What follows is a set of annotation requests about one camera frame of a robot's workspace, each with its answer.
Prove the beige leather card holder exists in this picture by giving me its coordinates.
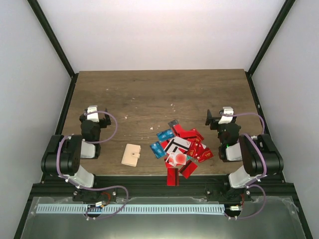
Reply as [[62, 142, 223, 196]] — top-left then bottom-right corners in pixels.
[[121, 143, 141, 167]]

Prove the white card red circle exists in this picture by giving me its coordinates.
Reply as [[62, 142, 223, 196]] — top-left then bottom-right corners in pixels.
[[165, 152, 187, 168]]

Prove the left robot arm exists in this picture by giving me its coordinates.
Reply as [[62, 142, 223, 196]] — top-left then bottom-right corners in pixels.
[[41, 106, 112, 201]]

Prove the black aluminium frame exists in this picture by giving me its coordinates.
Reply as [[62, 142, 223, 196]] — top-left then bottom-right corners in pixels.
[[14, 0, 313, 239]]

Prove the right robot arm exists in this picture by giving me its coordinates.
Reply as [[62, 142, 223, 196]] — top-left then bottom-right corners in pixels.
[[205, 107, 284, 201]]

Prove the white black red card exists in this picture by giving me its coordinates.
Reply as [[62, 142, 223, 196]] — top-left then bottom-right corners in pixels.
[[161, 136, 191, 154]]

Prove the light blue slotted cable duct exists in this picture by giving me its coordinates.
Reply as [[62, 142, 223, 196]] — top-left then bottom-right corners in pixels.
[[36, 204, 225, 215]]

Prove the blue card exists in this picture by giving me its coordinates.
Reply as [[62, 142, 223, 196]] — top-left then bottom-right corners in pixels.
[[150, 141, 166, 159], [157, 129, 175, 142]]

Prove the red card gold vip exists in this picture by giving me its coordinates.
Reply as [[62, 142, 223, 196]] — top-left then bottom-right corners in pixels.
[[196, 147, 213, 163]]

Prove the blue card lower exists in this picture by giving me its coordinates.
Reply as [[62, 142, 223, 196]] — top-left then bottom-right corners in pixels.
[[150, 141, 166, 159]]

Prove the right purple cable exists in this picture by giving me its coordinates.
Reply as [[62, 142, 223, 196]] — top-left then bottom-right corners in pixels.
[[225, 112, 267, 220]]

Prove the red gold card middle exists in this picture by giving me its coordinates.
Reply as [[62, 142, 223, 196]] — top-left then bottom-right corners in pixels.
[[186, 141, 207, 159]]

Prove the red card black stripe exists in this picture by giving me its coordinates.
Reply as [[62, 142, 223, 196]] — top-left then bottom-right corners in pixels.
[[166, 168, 179, 186]]

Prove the blue card upper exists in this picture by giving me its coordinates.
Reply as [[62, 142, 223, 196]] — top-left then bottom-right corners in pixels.
[[157, 129, 175, 142]]

